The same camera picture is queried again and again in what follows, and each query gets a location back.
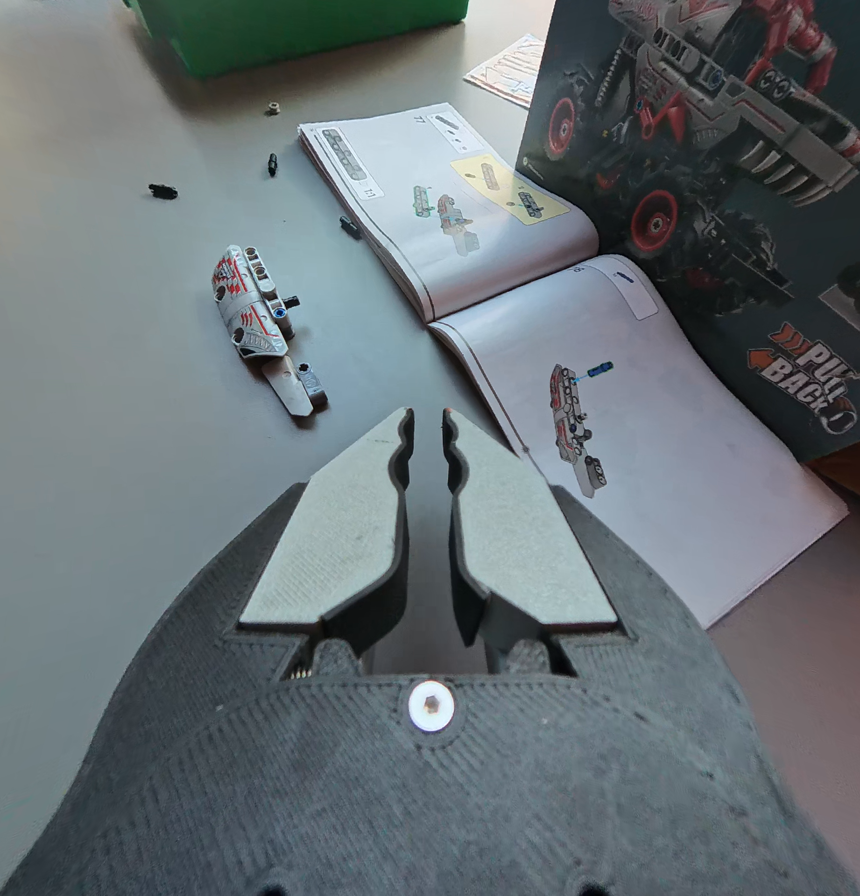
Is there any green plastic bin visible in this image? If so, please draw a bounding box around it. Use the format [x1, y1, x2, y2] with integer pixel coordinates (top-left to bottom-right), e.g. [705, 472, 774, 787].
[122, 0, 467, 79]

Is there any lego truck box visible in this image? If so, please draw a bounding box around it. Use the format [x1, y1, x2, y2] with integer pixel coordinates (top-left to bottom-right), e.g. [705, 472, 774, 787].
[516, 0, 860, 464]

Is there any grey red-printed lego assembly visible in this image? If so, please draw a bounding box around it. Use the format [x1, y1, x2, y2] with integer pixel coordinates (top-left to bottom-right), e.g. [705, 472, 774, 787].
[211, 244, 302, 360]

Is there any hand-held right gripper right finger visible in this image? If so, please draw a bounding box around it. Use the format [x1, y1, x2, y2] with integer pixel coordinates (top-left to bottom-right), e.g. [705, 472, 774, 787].
[440, 407, 620, 674]

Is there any open instruction booklet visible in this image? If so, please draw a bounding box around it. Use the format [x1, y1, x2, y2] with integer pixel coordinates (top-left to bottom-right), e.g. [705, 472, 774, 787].
[296, 101, 850, 629]

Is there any sticker sheet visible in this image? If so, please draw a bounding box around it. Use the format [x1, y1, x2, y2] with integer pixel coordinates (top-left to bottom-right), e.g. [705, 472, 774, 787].
[463, 33, 547, 110]

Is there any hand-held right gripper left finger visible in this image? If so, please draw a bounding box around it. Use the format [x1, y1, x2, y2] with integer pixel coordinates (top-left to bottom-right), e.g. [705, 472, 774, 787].
[238, 407, 415, 659]

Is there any grey lego tooth piece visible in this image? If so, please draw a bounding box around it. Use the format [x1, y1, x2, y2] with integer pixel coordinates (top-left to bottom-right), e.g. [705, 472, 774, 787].
[267, 355, 328, 420]

